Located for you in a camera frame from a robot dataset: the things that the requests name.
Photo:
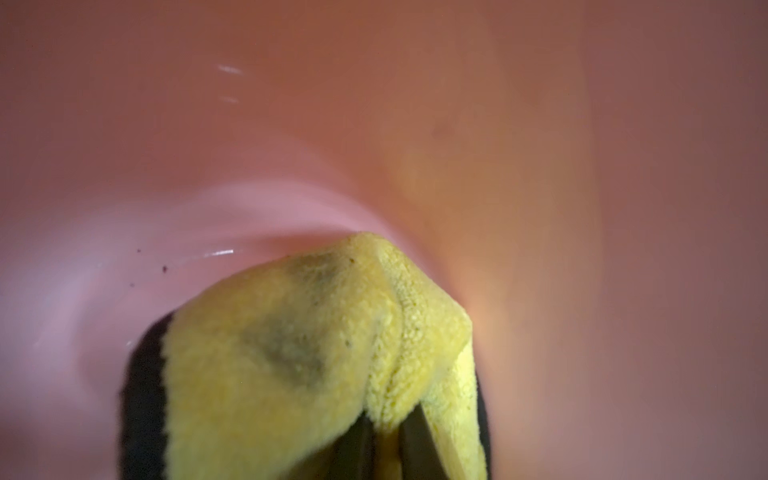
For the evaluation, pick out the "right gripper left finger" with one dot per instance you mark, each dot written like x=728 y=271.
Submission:
x=353 y=456

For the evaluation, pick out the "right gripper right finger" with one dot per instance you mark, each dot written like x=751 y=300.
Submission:
x=418 y=453

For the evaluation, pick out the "yellow microfiber cloth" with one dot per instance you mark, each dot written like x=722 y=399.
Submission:
x=260 y=374

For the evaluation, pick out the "pink plastic bucket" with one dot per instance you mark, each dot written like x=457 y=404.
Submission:
x=588 y=178

